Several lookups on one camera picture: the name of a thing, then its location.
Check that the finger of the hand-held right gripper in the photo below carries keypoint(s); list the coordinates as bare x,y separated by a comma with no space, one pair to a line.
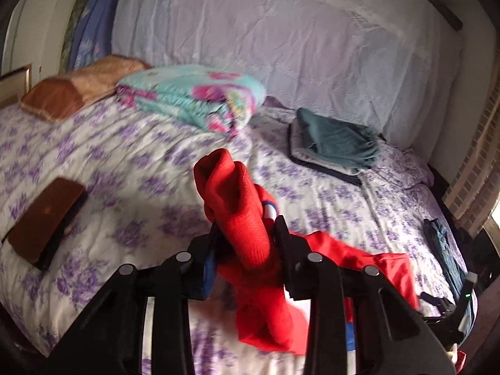
437,304

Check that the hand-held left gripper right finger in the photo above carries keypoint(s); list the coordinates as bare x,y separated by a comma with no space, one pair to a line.
297,269

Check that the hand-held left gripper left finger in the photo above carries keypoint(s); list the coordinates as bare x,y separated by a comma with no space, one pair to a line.
209,277

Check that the red blue white pants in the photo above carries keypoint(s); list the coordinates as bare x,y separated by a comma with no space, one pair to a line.
242,222

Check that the dark blue grey cloth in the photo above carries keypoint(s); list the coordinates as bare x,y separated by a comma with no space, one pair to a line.
449,250

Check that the folded black garment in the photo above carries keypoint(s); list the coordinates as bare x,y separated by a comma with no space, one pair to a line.
351,179

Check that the folded grey garment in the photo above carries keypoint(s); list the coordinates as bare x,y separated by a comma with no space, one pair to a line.
308,156

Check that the purple floral bedsheet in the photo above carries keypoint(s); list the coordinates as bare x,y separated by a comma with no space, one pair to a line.
156,168

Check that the folded teal green garment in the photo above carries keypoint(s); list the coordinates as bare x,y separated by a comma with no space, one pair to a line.
340,140

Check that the brown leather wallet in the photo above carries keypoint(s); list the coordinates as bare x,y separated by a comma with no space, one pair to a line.
47,222

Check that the folded floral turquoise blanket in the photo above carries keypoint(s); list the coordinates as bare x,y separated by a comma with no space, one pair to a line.
187,93

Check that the orange brown pillow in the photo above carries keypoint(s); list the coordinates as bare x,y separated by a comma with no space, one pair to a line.
74,86

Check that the lavender lace headboard cover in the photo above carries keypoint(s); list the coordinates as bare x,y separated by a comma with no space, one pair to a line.
273,35

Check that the blue patterned cloth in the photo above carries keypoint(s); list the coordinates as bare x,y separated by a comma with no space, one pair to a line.
97,19

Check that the dark green patterned cushion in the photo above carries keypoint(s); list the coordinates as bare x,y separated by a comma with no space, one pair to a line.
76,27

